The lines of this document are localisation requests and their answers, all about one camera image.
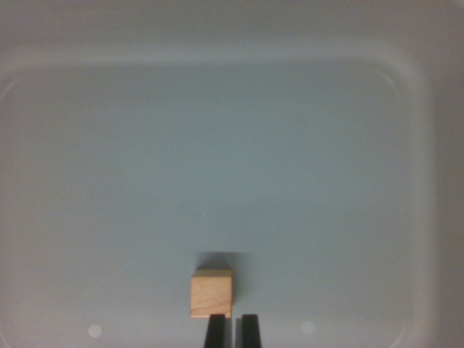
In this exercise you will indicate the light wooden cube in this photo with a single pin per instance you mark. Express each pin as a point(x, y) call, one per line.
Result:
point(211, 294)

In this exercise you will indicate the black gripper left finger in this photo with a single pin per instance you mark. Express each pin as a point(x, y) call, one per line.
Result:
point(215, 333)

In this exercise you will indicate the white plastic bin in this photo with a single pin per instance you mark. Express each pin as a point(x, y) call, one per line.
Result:
point(232, 145)

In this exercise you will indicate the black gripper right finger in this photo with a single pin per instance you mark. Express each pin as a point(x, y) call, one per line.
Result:
point(251, 333)

